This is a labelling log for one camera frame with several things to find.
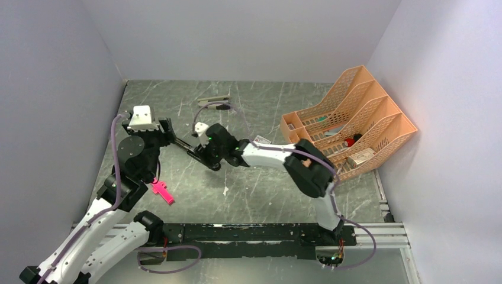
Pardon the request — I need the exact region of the black stapler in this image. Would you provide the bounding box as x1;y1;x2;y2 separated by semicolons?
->
174;138;221;171

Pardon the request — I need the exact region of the beige stapler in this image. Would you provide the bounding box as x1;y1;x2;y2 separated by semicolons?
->
197;95;230;110

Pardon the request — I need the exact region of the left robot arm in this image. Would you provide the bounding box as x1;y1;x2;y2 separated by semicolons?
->
20;118;176;283

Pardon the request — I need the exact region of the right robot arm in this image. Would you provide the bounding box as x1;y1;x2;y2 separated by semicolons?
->
193;122;345;245

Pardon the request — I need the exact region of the red white staple box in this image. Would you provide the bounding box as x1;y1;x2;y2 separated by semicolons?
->
253;135;272;147

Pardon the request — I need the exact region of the pink plastic clip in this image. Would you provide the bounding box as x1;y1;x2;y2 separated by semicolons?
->
152;179;175;205

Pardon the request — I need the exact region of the red black item in organizer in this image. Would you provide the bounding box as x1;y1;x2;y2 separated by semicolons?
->
344;133;362;147

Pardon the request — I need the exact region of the beige box in organizer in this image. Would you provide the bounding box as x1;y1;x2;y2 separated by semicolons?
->
347;148;376;168

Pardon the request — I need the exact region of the orange file organizer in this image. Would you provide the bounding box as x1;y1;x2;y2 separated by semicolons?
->
279;65;417;180

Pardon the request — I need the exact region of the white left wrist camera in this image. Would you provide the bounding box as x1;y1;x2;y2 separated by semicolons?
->
127;105;155;131

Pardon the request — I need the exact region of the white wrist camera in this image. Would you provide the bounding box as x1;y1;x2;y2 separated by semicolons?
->
195;122;209;147
127;105;155;131

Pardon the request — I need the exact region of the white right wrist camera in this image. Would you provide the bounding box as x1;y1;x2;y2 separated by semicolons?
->
195;122;209;147

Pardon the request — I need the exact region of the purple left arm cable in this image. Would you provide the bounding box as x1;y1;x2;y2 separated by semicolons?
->
35;112;132;284

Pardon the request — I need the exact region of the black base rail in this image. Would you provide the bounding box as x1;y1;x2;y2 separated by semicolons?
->
145;223;357;261

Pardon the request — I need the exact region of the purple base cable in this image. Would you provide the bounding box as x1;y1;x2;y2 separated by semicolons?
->
136;246;202;275

